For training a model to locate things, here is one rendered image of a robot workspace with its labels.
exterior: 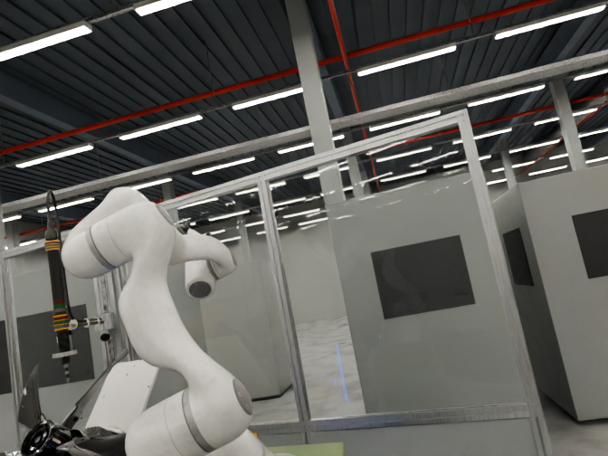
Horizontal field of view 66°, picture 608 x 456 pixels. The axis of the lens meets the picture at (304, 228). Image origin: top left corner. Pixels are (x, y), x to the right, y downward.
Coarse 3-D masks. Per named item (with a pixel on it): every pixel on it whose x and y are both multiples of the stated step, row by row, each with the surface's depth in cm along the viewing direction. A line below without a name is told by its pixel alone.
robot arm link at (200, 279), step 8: (192, 264) 136; (200, 264) 135; (208, 264) 135; (192, 272) 133; (200, 272) 132; (208, 272) 134; (192, 280) 131; (200, 280) 131; (208, 280) 132; (216, 280) 137; (192, 288) 132; (200, 288) 132; (208, 288) 133; (192, 296) 133; (200, 296) 134; (208, 296) 135
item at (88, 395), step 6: (126, 348) 162; (120, 354) 161; (126, 354) 153; (108, 372) 162; (102, 378) 159; (96, 384) 154; (90, 390) 153; (96, 390) 161; (84, 396) 150; (90, 396) 158; (78, 402) 148; (84, 402) 155
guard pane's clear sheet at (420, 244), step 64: (448, 128) 173; (256, 192) 204; (320, 192) 192; (384, 192) 182; (448, 192) 172; (256, 256) 202; (320, 256) 191; (384, 256) 180; (448, 256) 171; (192, 320) 214; (256, 320) 201; (320, 320) 189; (384, 320) 179; (448, 320) 170; (64, 384) 243; (256, 384) 199; (320, 384) 188; (384, 384) 178; (448, 384) 169; (512, 384) 160
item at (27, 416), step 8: (32, 376) 167; (32, 384) 165; (32, 392) 163; (24, 400) 168; (32, 400) 161; (24, 408) 167; (32, 408) 160; (40, 408) 154; (24, 416) 166; (32, 416) 161; (40, 416) 153; (24, 424) 166; (32, 424) 161
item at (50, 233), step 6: (48, 222) 151; (48, 228) 151; (48, 234) 149; (54, 234) 150; (48, 240) 152; (60, 330) 145; (66, 330) 146; (60, 336) 145; (66, 336) 146; (60, 342) 145; (66, 342) 146; (60, 348) 145; (66, 348) 145; (66, 360) 145
